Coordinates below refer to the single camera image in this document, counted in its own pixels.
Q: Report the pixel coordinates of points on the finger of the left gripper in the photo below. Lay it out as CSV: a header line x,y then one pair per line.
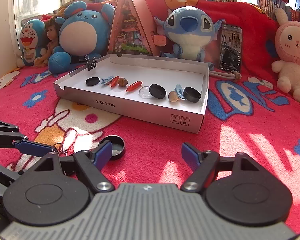
x,y
33,148

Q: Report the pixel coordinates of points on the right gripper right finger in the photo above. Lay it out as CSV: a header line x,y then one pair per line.
x,y
203,166

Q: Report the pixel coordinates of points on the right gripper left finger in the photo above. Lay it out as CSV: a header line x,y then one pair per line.
x,y
89,165

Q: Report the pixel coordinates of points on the black round lid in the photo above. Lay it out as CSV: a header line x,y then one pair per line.
x,y
118,146

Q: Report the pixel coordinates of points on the red cone-shaped piece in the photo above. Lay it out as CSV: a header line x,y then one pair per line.
x,y
114,81

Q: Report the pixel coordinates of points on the long red cone piece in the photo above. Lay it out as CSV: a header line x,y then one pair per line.
x,y
134,86

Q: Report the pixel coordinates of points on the small binder clip on blanket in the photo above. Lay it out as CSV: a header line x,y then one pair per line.
x,y
59,148

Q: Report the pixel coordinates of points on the red patterned blanket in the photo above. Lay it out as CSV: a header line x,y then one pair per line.
x,y
251,115

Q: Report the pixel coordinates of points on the black round cap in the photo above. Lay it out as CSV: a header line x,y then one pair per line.
x,y
191,94

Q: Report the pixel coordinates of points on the tan walnut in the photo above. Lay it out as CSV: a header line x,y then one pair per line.
x,y
173,96

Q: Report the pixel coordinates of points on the light blue hair clip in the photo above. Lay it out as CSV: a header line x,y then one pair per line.
x,y
179,91

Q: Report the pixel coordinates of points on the white cardboard tray box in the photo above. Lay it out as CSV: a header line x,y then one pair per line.
x,y
164,71

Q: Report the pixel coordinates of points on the flat black disc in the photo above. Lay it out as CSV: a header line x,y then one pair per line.
x,y
92,81

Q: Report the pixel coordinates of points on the brown walnut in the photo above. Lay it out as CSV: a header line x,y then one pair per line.
x,y
122,82

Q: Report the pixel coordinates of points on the clear glass dome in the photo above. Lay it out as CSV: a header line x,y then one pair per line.
x,y
145,93

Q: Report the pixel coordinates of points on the black round puck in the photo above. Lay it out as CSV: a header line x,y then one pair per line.
x,y
157,91

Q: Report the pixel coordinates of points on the black binder clip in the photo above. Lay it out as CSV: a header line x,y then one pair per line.
x,y
90,63

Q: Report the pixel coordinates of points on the Doraemon plush toy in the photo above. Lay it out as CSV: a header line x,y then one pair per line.
x,y
31,41

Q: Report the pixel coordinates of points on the brown-haired doll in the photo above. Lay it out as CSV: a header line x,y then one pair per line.
x,y
51,33

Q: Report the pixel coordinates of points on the blue round mouse plush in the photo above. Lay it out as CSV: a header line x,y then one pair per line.
x,y
82,33

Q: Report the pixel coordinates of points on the black smartphone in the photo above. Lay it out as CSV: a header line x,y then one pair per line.
x,y
231,48

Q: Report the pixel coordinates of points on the blue Stitch plush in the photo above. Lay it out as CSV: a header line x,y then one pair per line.
x,y
191,30

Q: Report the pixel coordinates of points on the pink triangular diorama house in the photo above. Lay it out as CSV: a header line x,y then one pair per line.
x,y
134,30

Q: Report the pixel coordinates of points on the pink bunny plush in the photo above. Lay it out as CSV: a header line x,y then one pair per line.
x,y
287,45

